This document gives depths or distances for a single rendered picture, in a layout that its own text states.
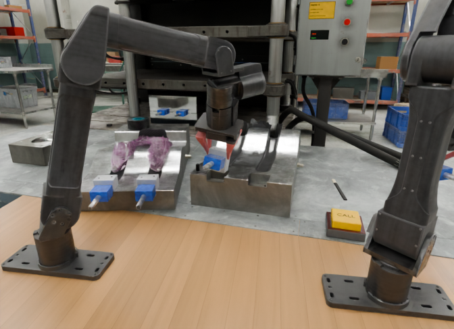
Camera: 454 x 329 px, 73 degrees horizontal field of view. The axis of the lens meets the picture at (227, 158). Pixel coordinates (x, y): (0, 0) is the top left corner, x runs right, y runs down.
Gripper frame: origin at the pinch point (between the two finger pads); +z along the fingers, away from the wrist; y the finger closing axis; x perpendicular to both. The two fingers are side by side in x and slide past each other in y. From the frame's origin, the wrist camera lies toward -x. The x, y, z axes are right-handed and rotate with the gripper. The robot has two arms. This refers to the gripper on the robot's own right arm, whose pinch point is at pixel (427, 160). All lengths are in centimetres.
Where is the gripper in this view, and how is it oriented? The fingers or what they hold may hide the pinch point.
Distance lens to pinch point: 86.9
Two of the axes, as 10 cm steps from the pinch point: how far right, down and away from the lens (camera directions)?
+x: 2.4, 7.1, -6.6
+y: -9.6, 0.9, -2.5
